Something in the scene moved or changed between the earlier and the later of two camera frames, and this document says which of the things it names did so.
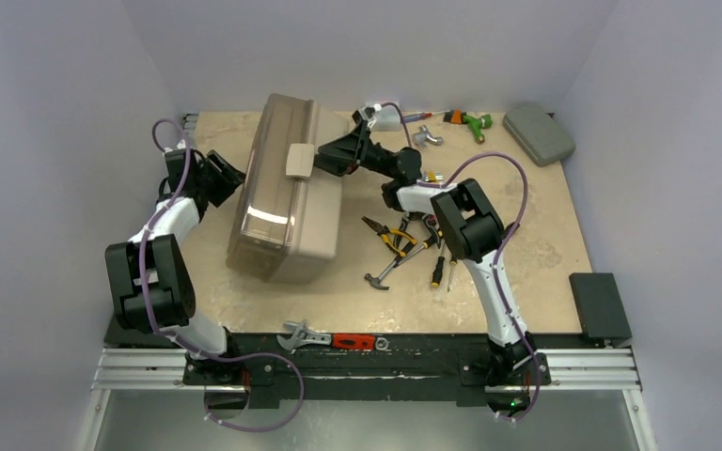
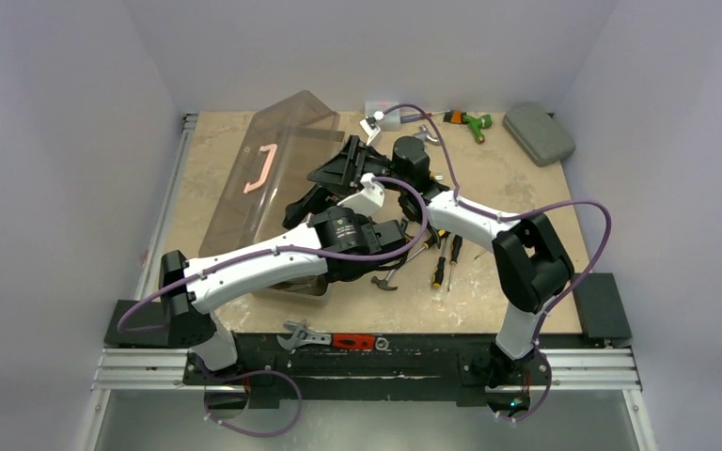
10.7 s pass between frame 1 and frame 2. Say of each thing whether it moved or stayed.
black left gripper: moved
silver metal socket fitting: stayed
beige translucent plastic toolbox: moved
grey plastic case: stayed
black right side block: stayed
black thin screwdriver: stayed
